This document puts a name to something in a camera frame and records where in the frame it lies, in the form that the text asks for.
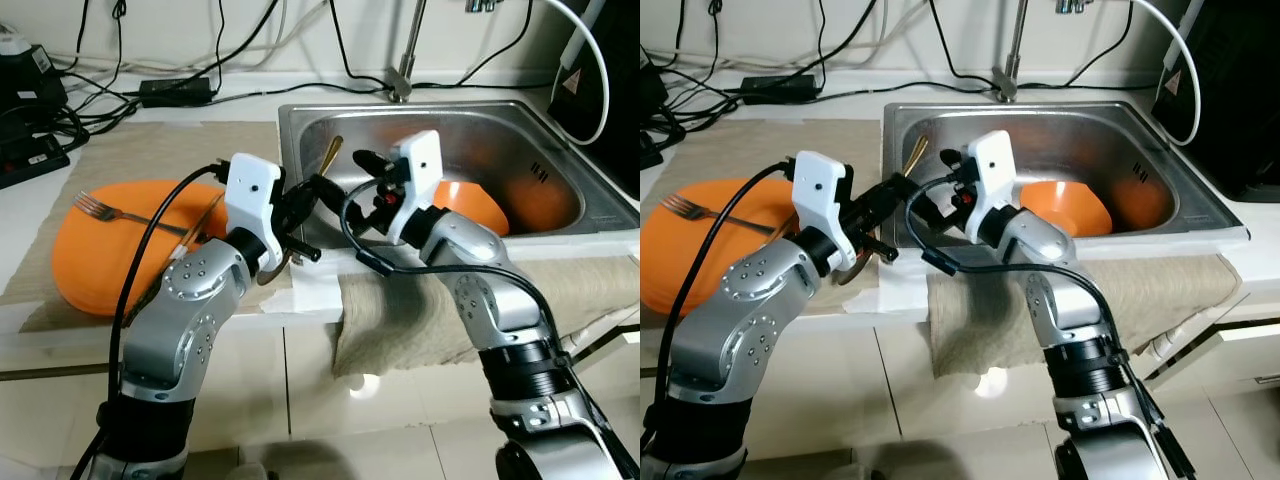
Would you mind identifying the black appliance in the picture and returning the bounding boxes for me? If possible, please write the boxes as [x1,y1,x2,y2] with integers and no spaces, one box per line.
[1150,0,1280,201]
[548,0,641,196]

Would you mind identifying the black charger box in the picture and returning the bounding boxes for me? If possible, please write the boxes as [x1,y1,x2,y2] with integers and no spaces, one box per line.
[640,65,666,131]
[0,40,71,131]

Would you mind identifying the silver metal fork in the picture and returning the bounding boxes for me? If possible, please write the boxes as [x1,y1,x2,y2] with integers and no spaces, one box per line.
[75,192,196,239]
[662,193,791,239]

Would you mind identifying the beige counter mat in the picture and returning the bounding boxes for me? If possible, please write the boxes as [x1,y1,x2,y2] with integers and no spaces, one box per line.
[660,118,891,311]
[0,120,301,333]

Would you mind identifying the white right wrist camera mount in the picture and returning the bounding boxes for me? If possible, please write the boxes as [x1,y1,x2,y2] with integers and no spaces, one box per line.
[965,130,1021,241]
[388,130,444,241]

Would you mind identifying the black power adapter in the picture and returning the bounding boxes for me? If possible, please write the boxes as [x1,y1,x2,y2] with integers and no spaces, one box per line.
[740,75,819,104]
[138,78,214,108]

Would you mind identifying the stainless steel sink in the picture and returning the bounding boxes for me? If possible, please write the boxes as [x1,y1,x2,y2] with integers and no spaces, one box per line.
[882,100,1249,251]
[277,100,641,251]

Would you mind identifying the metal faucet pipe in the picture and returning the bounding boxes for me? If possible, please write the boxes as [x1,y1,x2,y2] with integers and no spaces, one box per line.
[388,0,429,104]
[993,0,1031,103]

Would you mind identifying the orange plastic bowl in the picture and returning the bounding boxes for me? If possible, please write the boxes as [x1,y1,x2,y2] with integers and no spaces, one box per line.
[1020,180,1113,238]
[432,180,509,238]

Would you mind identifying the orange plastic plate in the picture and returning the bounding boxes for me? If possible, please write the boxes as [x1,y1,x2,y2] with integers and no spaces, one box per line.
[50,180,251,318]
[640,180,811,316]

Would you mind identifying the beige hanging towel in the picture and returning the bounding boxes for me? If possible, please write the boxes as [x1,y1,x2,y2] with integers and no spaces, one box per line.
[925,250,1241,379]
[333,252,641,379]

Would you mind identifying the white drawer front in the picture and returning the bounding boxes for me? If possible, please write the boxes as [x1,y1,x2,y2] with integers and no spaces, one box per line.
[555,300,641,361]
[1140,295,1280,391]

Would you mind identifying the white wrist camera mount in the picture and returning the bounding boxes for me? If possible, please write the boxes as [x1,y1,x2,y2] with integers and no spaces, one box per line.
[965,130,1021,241]
[793,150,856,251]
[223,153,284,253]
[388,130,444,241]

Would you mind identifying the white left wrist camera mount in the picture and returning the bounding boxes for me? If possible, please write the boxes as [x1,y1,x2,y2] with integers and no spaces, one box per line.
[793,150,856,251]
[223,153,284,253]

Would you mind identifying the black power strip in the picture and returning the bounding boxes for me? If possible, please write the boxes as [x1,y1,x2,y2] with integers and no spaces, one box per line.
[0,135,71,191]

